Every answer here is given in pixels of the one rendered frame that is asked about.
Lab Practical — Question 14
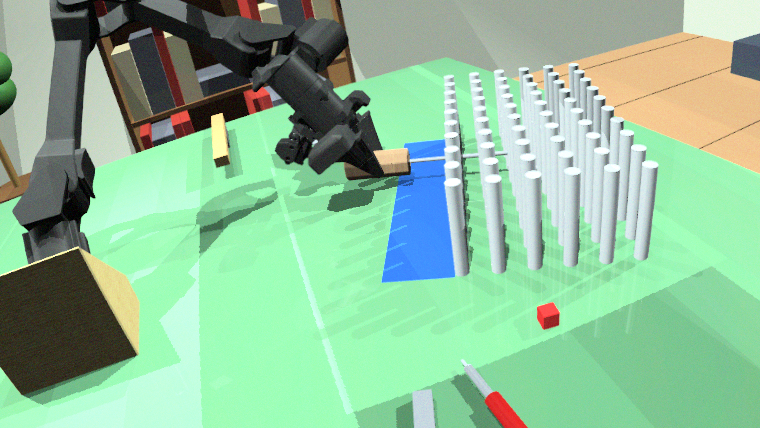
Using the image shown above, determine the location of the blue flat strip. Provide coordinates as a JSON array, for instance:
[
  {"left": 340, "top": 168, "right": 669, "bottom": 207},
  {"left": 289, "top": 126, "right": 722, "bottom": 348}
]
[{"left": 382, "top": 140, "right": 455, "bottom": 283}]

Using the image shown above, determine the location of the metal hook tool with tan handle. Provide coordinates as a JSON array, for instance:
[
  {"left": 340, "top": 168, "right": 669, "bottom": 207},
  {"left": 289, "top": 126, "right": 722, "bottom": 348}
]
[{"left": 344, "top": 148, "right": 508, "bottom": 180}]

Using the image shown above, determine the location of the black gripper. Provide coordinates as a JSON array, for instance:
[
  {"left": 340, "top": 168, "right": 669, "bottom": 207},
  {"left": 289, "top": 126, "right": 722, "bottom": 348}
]
[{"left": 290, "top": 77, "right": 384, "bottom": 178}]

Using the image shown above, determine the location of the red-handled screwdriver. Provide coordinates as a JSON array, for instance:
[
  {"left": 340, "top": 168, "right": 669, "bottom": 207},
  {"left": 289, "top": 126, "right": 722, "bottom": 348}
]
[{"left": 461, "top": 359, "right": 528, "bottom": 428}]

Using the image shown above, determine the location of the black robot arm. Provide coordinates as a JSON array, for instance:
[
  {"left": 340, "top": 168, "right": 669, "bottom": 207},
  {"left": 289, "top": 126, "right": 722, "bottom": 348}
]
[{"left": 12, "top": 0, "right": 348, "bottom": 265}]

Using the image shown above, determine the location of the small red cube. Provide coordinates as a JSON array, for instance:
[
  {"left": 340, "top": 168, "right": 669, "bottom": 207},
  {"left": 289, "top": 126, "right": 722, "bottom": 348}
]
[{"left": 537, "top": 302, "right": 560, "bottom": 330}]

